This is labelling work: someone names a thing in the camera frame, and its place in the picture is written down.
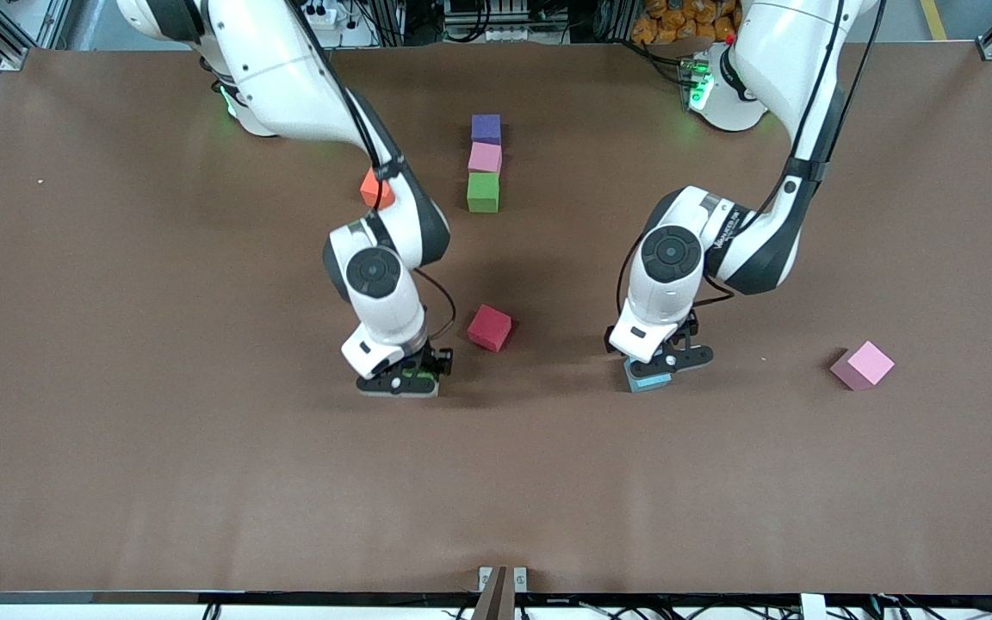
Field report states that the red foam block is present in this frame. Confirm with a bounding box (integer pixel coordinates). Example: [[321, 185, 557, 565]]
[[467, 304, 513, 353]]

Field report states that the blue foam block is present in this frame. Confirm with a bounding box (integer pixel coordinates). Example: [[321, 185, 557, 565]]
[[624, 360, 674, 394]]

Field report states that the orange foam block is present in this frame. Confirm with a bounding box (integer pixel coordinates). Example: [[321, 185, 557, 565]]
[[360, 168, 396, 211]]

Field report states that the bag of orange items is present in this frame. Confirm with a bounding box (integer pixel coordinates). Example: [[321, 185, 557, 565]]
[[632, 0, 742, 46]]

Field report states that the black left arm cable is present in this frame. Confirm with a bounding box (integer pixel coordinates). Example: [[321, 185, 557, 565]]
[[617, 0, 884, 315]]

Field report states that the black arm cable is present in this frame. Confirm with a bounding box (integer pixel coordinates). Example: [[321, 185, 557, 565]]
[[289, 0, 457, 341], [617, 0, 884, 315]]

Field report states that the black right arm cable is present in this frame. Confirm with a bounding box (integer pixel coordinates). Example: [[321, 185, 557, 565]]
[[289, 0, 457, 341]]

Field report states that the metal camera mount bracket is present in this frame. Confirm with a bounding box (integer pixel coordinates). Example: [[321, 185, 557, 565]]
[[472, 565, 530, 620]]

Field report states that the metal table edge rail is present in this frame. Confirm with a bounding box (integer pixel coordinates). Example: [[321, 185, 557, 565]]
[[0, 591, 992, 606]]

